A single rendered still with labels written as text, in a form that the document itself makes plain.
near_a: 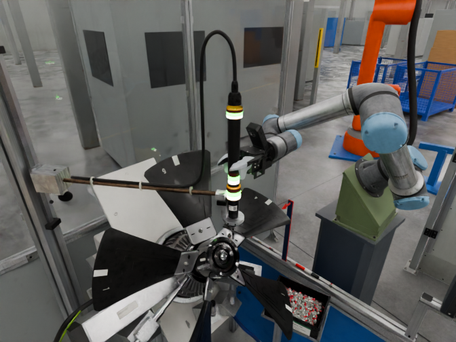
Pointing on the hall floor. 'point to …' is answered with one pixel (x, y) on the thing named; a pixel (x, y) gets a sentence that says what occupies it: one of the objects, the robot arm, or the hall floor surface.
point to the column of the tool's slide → (22, 186)
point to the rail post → (232, 317)
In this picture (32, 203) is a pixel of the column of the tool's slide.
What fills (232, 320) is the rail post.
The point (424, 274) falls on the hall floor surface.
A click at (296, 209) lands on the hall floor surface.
